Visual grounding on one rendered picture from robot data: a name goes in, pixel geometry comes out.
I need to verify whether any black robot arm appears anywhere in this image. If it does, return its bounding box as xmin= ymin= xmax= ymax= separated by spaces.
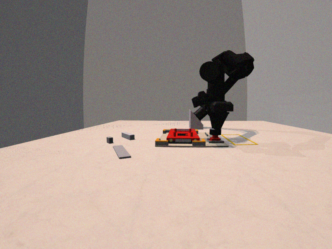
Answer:
xmin=192 ymin=50 xmax=254 ymax=121

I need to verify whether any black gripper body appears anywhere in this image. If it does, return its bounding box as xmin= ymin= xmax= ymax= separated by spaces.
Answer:
xmin=203 ymin=85 xmax=234 ymax=112

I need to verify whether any black tyre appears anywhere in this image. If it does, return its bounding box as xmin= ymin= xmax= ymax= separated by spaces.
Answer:
xmin=209 ymin=128 xmax=221 ymax=136

